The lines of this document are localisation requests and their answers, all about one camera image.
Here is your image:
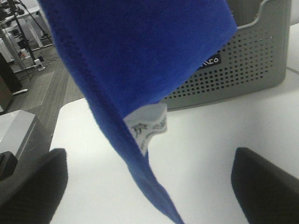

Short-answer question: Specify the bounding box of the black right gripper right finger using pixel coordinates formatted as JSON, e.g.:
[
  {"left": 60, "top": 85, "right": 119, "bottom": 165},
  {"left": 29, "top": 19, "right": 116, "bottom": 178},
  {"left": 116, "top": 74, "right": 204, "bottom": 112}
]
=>
[{"left": 231, "top": 147, "right": 299, "bottom": 224}]

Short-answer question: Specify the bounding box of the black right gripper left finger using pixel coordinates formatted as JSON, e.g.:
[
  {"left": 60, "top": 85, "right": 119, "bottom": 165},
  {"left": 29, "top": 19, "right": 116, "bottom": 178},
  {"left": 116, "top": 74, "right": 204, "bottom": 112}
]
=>
[{"left": 0, "top": 148, "right": 68, "bottom": 224}]

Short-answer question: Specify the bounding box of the blue microfibre towel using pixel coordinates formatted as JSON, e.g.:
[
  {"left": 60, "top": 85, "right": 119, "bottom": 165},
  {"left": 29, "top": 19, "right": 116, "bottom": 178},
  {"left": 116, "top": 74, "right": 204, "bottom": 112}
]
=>
[{"left": 39, "top": 0, "right": 237, "bottom": 224}]

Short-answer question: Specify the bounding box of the white cabinet box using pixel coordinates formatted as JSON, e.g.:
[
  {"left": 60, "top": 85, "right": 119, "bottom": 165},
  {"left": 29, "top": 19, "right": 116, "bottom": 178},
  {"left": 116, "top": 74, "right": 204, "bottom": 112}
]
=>
[{"left": 0, "top": 110, "right": 36, "bottom": 160}]

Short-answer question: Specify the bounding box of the grey perforated plastic basket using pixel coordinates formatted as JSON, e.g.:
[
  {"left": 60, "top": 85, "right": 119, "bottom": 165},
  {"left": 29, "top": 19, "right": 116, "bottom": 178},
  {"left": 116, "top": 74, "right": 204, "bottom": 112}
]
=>
[{"left": 163, "top": 0, "right": 292, "bottom": 111}]

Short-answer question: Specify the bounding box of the black tripod stand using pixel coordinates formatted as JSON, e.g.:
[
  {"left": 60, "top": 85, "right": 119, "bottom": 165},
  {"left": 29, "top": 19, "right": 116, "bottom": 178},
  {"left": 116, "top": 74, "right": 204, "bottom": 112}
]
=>
[{"left": 7, "top": 0, "right": 54, "bottom": 72}]

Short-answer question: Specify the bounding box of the white desk with metal legs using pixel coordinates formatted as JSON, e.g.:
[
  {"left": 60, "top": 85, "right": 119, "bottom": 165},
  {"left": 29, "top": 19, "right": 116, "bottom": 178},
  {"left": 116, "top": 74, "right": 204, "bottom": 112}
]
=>
[{"left": 0, "top": 3, "right": 50, "bottom": 67}]

